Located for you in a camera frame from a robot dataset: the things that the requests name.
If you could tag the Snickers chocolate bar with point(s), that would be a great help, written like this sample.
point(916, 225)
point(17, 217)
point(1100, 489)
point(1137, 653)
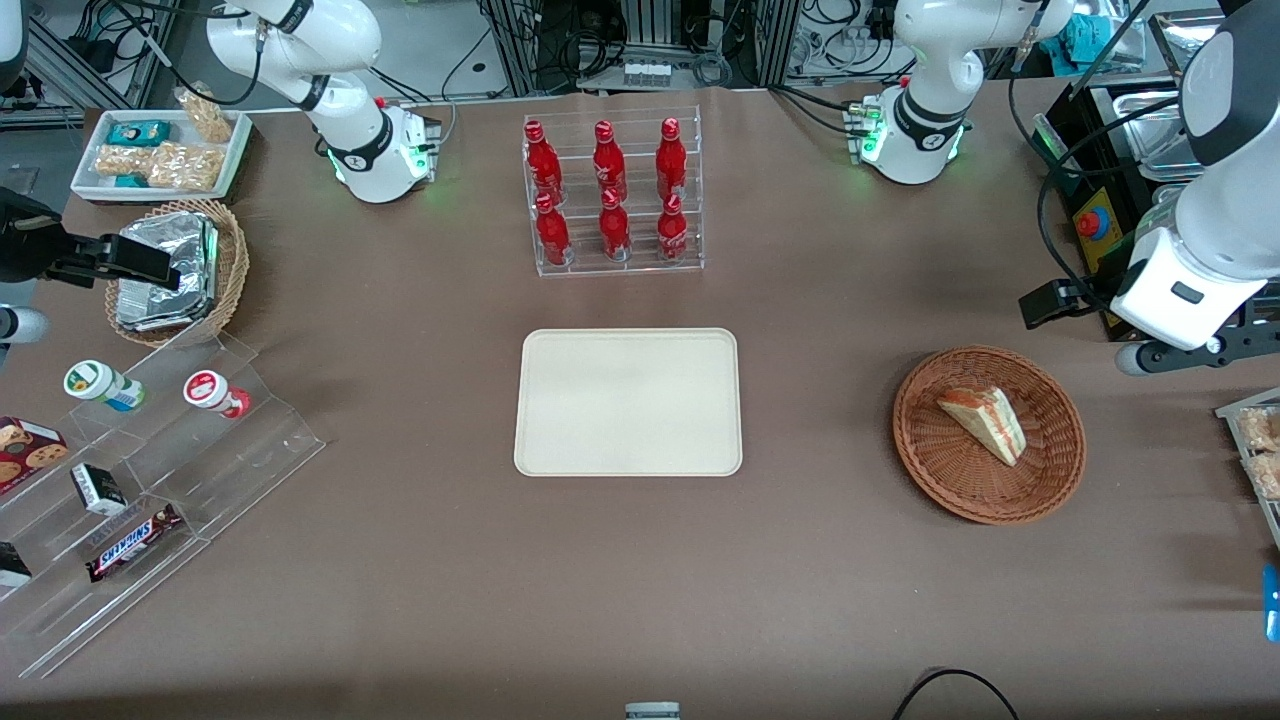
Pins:
point(130, 545)

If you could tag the red-capped yogurt bottle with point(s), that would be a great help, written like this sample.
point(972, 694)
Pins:
point(208, 388)

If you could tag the green-capped yogurt bottle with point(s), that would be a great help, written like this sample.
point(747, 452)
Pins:
point(95, 382)

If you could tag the cream rectangular tray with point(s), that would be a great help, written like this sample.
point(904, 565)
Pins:
point(570, 420)

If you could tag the triangle sandwich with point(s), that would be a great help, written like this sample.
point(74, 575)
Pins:
point(985, 420)

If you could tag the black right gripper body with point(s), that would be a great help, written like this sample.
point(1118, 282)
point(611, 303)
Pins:
point(28, 250)

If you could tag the clear bag of peanuts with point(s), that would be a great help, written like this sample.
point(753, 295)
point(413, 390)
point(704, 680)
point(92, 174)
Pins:
point(208, 118)

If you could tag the brown round wicker basket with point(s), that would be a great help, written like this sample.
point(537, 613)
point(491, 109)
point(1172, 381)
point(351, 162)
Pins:
point(940, 470)

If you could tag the red cookie box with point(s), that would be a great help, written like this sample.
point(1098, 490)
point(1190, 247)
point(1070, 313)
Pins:
point(25, 450)

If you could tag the light tan wicker basket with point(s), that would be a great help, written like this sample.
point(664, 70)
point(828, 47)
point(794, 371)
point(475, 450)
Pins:
point(233, 270)

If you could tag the clear acrylic step stand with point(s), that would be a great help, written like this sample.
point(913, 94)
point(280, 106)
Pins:
point(260, 450)

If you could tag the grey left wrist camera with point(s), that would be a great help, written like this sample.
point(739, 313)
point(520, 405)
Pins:
point(1136, 358)

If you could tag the silver foil packet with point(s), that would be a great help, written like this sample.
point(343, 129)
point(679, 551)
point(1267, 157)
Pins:
point(160, 308)
point(170, 235)

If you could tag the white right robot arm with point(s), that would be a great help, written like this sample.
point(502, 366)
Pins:
point(350, 120)

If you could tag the red cola bottle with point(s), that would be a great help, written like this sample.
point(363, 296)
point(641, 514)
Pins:
point(672, 232)
point(543, 165)
point(671, 160)
point(553, 235)
point(614, 230)
point(609, 165)

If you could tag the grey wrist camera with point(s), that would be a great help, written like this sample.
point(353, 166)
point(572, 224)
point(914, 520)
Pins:
point(20, 325)
point(1136, 358)

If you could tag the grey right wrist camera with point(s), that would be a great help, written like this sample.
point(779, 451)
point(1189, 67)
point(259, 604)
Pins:
point(20, 325)

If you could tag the white rectangular snack tray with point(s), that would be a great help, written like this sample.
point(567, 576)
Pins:
point(85, 180)

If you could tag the small teal snack pack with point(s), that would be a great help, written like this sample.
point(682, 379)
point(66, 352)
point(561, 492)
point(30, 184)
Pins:
point(130, 182)

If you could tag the blue plastic object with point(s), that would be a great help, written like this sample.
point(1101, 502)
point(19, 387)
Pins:
point(1272, 605)

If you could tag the teal plastic bag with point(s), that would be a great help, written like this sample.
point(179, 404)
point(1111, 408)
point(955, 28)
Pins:
point(1085, 40)

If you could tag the black control box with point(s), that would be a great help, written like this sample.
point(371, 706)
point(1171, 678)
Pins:
point(1075, 165)

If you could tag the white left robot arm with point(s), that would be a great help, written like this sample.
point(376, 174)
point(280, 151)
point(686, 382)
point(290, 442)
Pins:
point(930, 50)

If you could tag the clear bag of crackers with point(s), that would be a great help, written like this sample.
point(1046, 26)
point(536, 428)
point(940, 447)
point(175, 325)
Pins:
point(125, 162)
point(1262, 430)
point(1268, 477)
point(188, 167)

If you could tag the shiny metal tray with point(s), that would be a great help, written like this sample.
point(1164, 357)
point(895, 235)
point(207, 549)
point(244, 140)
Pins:
point(1150, 110)

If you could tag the yellow emergency stop box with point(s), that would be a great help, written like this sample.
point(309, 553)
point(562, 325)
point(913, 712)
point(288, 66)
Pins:
point(1093, 225)

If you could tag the clear acrylic bottle rack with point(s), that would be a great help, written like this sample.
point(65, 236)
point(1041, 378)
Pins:
point(580, 269)

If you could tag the clear snack tray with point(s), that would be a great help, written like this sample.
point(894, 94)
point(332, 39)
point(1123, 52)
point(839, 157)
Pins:
point(1235, 405)

